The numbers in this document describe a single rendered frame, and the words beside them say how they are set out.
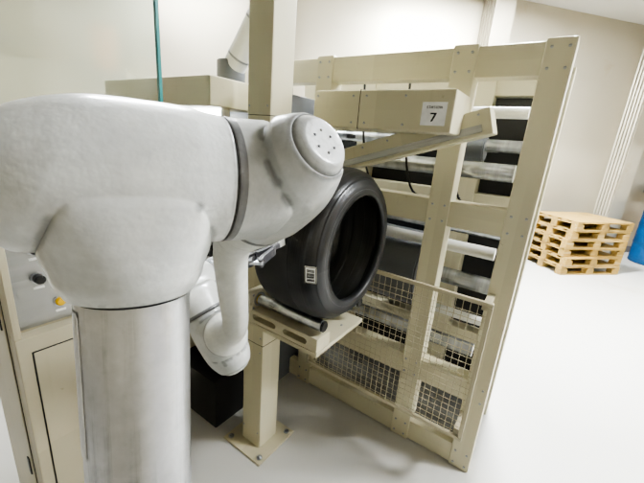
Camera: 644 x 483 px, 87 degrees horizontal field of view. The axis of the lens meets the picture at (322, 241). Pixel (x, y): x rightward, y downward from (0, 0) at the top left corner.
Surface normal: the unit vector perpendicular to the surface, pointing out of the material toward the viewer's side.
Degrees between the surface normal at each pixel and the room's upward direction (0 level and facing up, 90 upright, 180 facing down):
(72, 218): 94
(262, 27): 90
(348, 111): 90
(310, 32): 90
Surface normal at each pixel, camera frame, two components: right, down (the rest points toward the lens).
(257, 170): 0.44, 0.06
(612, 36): 0.22, 0.29
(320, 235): 0.18, 0.04
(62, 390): 0.82, 0.22
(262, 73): -0.57, 0.19
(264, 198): 0.45, 0.41
